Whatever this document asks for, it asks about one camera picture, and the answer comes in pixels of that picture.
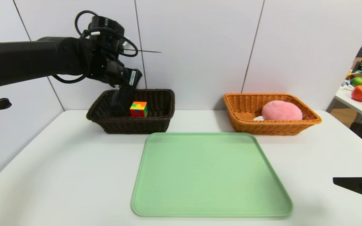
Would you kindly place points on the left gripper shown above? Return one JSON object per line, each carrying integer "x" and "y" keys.
{"x": 132, "y": 78}

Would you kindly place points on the black glasses case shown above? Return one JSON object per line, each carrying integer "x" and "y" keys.
{"x": 119, "y": 108}

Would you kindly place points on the multicolour puzzle cube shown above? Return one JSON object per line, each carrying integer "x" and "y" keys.
{"x": 138, "y": 110}

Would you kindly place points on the pink plush peach toy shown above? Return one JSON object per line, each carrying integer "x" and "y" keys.
{"x": 281, "y": 110}

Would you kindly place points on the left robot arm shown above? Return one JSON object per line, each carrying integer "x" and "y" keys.
{"x": 27, "y": 62}

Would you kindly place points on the dark brown wicker basket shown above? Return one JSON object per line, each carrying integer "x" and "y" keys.
{"x": 149, "y": 125}

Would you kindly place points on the orange wicker basket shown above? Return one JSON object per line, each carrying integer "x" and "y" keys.
{"x": 262, "y": 128}

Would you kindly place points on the green round fruit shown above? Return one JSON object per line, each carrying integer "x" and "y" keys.
{"x": 357, "y": 81}

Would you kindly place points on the light green plastic tray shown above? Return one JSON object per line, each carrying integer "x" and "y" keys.
{"x": 206, "y": 175}

